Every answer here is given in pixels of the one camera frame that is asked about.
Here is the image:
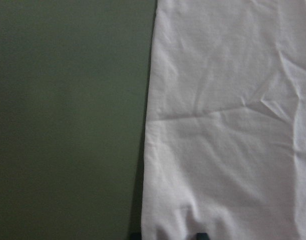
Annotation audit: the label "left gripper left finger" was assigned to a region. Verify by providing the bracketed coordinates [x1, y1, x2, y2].
[129, 232, 142, 240]

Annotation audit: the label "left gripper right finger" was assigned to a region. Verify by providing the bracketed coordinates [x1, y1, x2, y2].
[195, 232, 208, 240]

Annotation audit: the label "pink Snoopy t-shirt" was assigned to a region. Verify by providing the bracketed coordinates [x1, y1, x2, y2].
[141, 0, 306, 240]

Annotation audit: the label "brown paper table cover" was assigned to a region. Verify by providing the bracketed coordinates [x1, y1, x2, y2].
[0, 0, 157, 240]

